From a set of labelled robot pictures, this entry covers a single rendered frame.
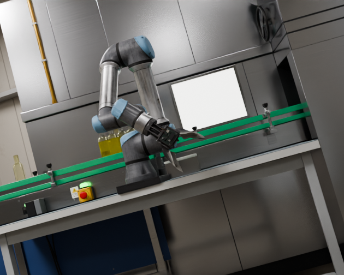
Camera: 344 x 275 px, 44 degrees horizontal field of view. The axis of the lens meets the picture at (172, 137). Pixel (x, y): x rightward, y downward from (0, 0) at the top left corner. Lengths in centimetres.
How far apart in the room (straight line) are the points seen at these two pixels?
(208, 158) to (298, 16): 91
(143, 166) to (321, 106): 102
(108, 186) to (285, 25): 129
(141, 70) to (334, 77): 106
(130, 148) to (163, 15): 114
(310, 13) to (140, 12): 105
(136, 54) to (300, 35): 95
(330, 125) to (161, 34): 117
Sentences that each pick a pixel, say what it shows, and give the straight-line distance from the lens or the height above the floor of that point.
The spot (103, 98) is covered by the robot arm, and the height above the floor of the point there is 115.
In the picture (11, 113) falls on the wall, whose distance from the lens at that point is 638.
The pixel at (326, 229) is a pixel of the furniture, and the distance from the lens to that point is 192.
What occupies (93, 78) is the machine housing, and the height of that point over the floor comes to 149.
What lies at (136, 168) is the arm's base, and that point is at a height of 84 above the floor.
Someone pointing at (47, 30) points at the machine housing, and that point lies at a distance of 295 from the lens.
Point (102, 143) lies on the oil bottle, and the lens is 254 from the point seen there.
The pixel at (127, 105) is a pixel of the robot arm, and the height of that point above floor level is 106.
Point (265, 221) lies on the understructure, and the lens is 271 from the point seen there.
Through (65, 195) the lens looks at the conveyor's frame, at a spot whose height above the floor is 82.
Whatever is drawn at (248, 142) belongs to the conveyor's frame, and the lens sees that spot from 247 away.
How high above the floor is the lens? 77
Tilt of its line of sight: 5 degrees up
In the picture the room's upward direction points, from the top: 16 degrees counter-clockwise
